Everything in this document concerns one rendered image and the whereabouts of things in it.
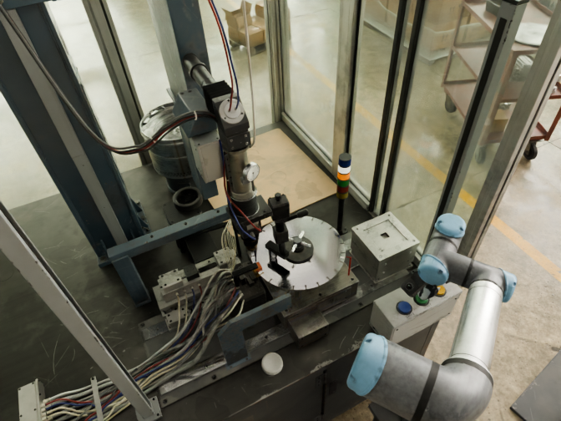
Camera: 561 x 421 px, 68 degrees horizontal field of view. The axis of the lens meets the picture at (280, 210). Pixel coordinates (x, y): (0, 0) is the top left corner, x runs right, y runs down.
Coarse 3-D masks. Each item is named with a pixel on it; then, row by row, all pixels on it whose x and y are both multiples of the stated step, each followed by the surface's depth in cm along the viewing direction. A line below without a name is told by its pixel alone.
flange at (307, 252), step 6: (306, 240) 148; (288, 246) 146; (306, 246) 146; (312, 246) 146; (294, 252) 144; (300, 252) 144; (306, 252) 144; (312, 252) 144; (288, 258) 143; (294, 258) 143; (300, 258) 142; (306, 258) 142
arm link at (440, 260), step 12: (432, 240) 110; (444, 240) 108; (432, 252) 106; (444, 252) 105; (456, 252) 108; (420, 264) 106; (432, 264) 103; (444, 264) 104; (456, 264) 103; (468, 264) 103; (420, 276) 107; (432, 276) 105; (444, 276) 103; (456, 276) 103
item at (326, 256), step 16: (272, 224) 155; (288, 224) 155; (304, 224) 155; (320, 224) 154; (272, 240) 150; (320, 240) 149; (336, 240) 148; (256, 256) 145; (320, 256) 144; (336, 256) 143; (272, 272) 140; (288, 272) 140; (304, 272) 139; (320, 272) 139; (336, 272) 139; (288, 288) 135; (304, 288) 135
